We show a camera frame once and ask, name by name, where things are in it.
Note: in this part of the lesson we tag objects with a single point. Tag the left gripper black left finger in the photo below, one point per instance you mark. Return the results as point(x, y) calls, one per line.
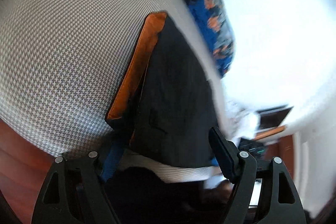
point(74, 190)

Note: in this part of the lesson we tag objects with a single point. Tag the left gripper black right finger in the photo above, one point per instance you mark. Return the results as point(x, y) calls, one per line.
point(279, 201)

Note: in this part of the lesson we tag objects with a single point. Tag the black pants with orange lining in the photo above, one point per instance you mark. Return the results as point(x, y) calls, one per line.
point(163, 108)

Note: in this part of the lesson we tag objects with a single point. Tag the white polka dot sheet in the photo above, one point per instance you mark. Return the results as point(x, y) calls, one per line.
point(242, 122)

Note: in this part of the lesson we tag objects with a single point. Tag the blue dog print blanket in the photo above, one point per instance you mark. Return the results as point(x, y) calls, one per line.
point(207, 8)

